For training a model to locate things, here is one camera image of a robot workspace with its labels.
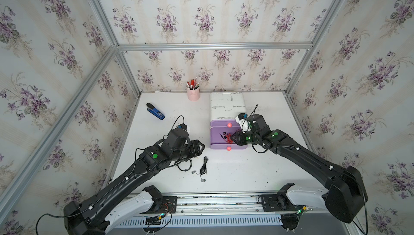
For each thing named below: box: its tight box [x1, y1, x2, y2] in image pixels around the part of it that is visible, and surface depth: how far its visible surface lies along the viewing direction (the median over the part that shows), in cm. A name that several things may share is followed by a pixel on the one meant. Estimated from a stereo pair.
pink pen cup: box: [185, 82, 200, 102], surface depth 113 cm
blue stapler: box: [146, 102, 166, 121], surface depth 108 cm
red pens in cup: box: [185, 75, 200, 91], surface depth 113 cm
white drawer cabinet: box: [209, 92, 247, 122], surface depth 86 cm
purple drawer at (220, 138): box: [210, 127, 248, 150], surface depth 88 cm
